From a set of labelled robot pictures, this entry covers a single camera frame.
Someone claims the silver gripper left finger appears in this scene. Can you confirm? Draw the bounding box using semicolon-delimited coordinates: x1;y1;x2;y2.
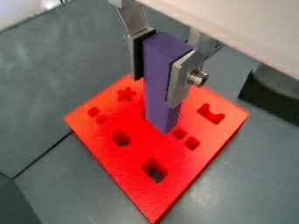
108;0;156;81

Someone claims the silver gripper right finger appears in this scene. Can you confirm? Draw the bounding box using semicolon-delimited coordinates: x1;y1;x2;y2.
165;28;224;108

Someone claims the red shape sorter board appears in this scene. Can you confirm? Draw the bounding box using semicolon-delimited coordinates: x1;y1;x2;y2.
64;76;248;224

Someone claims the black curved block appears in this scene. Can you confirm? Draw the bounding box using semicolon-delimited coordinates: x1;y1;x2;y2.
237;63;299;126

